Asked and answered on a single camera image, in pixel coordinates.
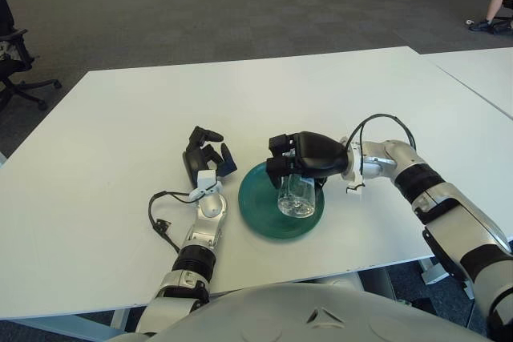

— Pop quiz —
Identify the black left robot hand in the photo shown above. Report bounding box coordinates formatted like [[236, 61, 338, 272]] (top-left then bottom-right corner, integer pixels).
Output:
[[182, 126, 238, 189]]

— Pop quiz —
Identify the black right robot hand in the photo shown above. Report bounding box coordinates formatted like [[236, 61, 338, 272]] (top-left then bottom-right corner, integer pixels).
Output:
[[266, 131, 349, 189]]

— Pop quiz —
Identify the clear plastic bottle blue cap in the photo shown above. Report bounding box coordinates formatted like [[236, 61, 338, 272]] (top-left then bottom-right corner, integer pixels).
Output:
[[277, 173, 317, 218]]

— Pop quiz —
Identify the green round plate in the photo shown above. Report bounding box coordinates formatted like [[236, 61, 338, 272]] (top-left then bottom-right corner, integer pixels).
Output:
[[237, 159, 326, 243]]

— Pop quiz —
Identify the grey robot torso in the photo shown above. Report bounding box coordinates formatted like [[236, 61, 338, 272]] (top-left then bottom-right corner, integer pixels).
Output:
[[143, 282, 488, 342]]

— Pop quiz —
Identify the black office chair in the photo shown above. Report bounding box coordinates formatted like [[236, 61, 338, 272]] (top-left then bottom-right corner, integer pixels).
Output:
[[0, 0, 63, 113]]

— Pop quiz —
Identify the seated person in shorts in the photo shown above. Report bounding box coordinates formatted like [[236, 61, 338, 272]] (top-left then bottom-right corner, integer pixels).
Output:
[[469, 0, 513, 34]]

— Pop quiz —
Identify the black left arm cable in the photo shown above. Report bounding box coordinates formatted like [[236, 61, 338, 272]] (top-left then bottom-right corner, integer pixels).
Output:
[[147, 190, 193, 254]]

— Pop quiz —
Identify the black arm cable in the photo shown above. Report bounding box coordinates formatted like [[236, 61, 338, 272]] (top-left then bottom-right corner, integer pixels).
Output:
[[348, 114, 418, 151], [147, 190, 193, 254]]

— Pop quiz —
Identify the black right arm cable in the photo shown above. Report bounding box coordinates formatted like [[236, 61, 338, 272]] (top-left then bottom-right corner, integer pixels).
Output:
[[348, 114, 418, 151]]

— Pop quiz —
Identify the white table frame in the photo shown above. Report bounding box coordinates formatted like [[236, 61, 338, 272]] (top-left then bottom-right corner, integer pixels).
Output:
[[418, 255, 454, 286]]

